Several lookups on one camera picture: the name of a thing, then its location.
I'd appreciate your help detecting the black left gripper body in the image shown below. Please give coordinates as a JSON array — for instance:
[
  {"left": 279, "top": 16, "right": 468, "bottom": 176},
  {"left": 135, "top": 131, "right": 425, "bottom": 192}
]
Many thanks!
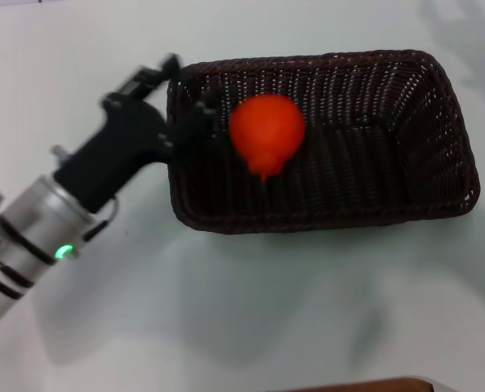
[{"left": 53, "top": 91, "right": 176, "bottom": 214}]

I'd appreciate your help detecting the orange pear-shaped toy fruit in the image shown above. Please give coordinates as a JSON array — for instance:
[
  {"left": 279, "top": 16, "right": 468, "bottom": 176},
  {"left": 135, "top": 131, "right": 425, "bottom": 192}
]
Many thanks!
[{"left": 228, "top": 93, "right": 308, "bottom": 183}]

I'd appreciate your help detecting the dark brown woven basket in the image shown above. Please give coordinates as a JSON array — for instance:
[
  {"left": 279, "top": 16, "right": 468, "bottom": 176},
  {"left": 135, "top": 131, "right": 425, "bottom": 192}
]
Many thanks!
[{"left": 165, "top": 48, "right": 481, "bottom": 236}]

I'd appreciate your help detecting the thin grey wrist cable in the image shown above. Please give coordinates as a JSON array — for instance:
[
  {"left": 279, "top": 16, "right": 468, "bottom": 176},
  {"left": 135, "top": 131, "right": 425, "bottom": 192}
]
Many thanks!
[{"left": 82, "top": 197, "right": 119, "bottom": 243}]

